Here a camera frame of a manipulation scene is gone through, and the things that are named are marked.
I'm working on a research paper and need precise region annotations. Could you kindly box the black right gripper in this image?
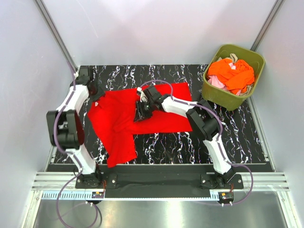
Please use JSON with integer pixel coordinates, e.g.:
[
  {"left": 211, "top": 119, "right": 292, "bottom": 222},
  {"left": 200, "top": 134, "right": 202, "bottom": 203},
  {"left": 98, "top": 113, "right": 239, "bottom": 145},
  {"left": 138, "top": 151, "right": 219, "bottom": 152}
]
[{"left": 133, "top": 100, "right": 155, "bottom": 123}]

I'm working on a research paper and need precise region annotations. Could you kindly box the red t-shirt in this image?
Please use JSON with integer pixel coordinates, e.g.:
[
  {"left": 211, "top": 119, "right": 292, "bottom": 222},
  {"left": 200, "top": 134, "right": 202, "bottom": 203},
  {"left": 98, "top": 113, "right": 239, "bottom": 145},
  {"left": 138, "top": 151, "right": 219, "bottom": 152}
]
[{"left": 86, "top": 82, "right": 193, "bottom": 168}]

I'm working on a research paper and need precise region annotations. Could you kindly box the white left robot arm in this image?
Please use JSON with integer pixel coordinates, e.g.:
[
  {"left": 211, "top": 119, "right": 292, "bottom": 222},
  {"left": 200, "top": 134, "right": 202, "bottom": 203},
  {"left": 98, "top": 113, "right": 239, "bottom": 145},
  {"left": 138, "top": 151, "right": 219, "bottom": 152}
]
[{"left": 46, "top": 66, "right": 105, "bottom": 189}]

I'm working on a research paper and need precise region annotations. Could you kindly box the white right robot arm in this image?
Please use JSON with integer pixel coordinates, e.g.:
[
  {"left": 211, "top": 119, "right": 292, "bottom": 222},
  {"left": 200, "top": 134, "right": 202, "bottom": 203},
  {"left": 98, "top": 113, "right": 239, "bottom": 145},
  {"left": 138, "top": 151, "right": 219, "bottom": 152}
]
[{"left": 134, "top": 85, "right": 236, "bottom": 189}]

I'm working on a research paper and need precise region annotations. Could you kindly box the olive green plastic bin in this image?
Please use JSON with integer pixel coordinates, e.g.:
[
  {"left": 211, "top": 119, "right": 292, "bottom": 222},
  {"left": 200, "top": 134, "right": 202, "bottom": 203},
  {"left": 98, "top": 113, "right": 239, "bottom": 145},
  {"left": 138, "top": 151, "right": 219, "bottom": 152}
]
[{"left": 201, "top": 44, "right": 265, "bottom": 111}]

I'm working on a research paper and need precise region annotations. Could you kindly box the pink garment in bin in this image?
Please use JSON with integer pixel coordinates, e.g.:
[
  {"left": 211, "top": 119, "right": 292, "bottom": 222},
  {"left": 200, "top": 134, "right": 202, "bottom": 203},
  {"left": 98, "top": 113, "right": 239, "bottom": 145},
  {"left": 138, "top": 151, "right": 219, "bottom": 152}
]
[{"left": 207, "top": 62, "right": 236, "bottom": 91}]

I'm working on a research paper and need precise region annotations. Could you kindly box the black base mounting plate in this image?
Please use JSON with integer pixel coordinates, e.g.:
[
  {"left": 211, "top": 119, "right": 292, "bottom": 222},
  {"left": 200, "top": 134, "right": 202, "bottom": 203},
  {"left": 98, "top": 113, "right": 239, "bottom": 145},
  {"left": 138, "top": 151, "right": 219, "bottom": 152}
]
[{"left": 81, "top": 165, "right": 244, "bottom": 200}]

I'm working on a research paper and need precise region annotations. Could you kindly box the orange t-shirt in bin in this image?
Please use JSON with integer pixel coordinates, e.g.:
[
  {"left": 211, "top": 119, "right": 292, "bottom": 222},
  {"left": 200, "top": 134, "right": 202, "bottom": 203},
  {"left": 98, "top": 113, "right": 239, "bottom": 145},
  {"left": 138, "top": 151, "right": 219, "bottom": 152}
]
[{"left": 206, "top": 58, "right": 255, "bottom": 95}]

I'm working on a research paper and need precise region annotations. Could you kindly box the beige garment in bin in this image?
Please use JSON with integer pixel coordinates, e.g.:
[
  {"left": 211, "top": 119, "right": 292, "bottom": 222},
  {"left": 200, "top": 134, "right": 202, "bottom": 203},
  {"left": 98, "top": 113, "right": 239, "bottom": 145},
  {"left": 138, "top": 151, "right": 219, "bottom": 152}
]
[{"left": 217, "top": 53, "right": 238, "bottom": 64}]

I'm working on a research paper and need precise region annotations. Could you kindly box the left small controller board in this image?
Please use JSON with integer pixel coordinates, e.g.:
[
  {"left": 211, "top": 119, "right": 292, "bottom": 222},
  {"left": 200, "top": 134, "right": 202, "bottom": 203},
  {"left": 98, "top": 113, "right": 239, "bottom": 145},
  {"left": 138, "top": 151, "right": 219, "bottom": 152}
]
[{"left": 92, "top": 191, "right": 105, "bottom": 199}]

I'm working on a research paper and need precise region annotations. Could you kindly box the small controller board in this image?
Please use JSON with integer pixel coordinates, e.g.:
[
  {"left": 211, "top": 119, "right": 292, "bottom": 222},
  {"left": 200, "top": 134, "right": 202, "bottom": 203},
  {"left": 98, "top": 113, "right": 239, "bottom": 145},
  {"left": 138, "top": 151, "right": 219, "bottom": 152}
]
[
  {"left": 219, "top": 192, "right": 234, "bottom": 201},
  {"left": 92, "top": 191, "right": 105, "bottom": 199}
]

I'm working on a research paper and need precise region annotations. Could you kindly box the right small controller board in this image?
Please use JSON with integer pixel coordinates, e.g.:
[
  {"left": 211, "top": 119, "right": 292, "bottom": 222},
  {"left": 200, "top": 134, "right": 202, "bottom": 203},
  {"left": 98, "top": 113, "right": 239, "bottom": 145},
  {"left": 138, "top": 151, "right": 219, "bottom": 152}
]
[{"left": 219, "top": 192, "right": 234, "bottom": 201}]

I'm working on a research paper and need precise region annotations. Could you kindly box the aluminium left corner post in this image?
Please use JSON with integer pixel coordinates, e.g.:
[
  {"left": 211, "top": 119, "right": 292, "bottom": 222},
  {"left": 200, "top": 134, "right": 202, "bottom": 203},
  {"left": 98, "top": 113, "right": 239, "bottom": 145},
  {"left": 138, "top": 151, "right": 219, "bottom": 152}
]
[{"left": 33, "top": 0, "right": 78, "bottom": 71}]

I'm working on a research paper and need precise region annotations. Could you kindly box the aluminium corner post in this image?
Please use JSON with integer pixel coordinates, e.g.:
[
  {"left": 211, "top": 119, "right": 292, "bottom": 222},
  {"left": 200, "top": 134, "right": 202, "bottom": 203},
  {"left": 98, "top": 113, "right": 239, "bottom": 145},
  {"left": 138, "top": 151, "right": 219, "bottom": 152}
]
[
  {"left": 33, "top": 0, "right": 78, "bottom": 71},
  {"left": 250, "top": 0, "right": 285, "bottom": 51}
]

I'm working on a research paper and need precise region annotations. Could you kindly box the aluminium front rail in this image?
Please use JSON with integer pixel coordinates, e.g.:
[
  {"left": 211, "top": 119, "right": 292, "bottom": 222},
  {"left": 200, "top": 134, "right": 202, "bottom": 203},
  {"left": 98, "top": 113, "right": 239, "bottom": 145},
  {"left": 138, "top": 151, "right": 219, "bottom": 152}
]
[{"left": 32, "top": 172, "right": 289, "bottom": 201}]

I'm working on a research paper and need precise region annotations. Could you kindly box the aluminium right corner post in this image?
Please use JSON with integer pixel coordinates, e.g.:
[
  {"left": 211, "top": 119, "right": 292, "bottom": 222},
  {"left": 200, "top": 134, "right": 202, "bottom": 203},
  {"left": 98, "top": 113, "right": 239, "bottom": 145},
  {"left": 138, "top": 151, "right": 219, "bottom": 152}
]
[{"left": 250, "top": 0, "right": 285, "bottom": 51}]

